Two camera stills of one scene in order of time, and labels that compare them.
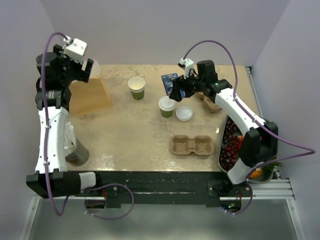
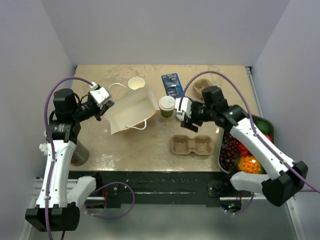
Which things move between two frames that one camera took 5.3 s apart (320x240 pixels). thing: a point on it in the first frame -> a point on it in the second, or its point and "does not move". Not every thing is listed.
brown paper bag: x=89 y=97 -> x=131 y=109
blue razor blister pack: x=168 y=82 does not move
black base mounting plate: x=165 y=189 does not move
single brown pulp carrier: x=184 y=145 does not move
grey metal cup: x=79 y=156 does not move
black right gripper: x=177 y=83 -> x=184 y=123
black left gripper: x=81 y=75 -> x=102 y=109
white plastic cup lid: x=166 y=104 does not move
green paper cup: x=166 y=114 does not move
